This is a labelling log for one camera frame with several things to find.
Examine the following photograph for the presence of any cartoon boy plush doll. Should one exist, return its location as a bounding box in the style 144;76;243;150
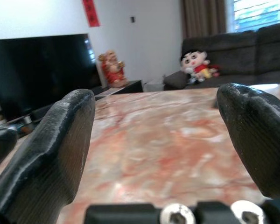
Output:
180;47;221;84

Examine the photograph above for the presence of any black tv cabinet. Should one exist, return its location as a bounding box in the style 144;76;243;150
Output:
90;79;144;97

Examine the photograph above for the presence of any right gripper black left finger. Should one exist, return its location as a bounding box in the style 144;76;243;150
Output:
0;89;96;224

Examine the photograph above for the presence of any red paper wall banner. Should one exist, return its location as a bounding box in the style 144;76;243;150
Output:
82;0;101;28

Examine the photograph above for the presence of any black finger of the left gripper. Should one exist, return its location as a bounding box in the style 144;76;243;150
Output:
0;127;18;171

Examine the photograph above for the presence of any red gold fortune god figurine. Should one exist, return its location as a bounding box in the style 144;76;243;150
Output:
98;49;128;89

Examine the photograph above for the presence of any brown curtain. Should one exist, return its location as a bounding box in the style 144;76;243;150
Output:
182;0;227;39

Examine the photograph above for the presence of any dark grey fabric sofa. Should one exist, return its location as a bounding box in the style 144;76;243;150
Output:
163;21;280;91

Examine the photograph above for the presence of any window with blinds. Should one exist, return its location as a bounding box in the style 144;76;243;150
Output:
225;0;280;34

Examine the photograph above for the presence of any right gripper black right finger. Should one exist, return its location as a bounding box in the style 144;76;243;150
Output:
216;82;280;199

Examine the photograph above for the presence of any black flat screen television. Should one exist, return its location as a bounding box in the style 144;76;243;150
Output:
0;33;102;122

